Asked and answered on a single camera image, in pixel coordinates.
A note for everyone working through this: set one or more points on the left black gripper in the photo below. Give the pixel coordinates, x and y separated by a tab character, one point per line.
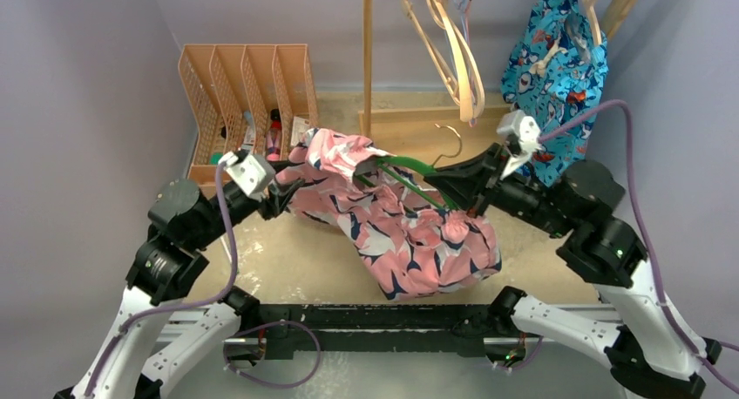
276	197

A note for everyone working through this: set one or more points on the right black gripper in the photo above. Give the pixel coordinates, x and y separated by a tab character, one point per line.
472	179

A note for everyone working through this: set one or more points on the green plastic hanger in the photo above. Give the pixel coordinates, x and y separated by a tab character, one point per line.
415	177

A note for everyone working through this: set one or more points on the pink shark print shorts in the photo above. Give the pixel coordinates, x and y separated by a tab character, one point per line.
411	242

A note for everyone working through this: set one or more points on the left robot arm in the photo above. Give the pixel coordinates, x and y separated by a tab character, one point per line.
157	336

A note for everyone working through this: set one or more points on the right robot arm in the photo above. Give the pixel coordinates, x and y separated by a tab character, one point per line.
651	352

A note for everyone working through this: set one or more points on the blue shark print shorts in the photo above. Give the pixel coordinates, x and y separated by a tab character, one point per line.
558	68

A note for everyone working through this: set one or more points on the pink bottle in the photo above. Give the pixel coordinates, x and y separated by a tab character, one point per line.
273	137

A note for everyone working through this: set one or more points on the white tube in organizer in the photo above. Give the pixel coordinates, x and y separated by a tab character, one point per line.
249	135

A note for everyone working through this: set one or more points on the small white box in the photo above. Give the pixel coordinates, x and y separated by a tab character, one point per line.
299	127

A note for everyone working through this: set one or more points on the orange plastic file organizer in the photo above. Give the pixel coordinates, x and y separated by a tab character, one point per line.
222	81

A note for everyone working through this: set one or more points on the wooden clothes rack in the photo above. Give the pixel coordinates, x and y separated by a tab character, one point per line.
426	132

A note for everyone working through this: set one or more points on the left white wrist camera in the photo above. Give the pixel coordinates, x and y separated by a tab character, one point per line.
252	173

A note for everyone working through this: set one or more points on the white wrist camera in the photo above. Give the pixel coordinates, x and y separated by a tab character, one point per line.
252	173
521	136

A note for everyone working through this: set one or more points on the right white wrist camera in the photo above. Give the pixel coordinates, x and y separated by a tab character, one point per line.
521	136

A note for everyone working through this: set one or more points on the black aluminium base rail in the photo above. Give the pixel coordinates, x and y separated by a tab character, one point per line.
462	329

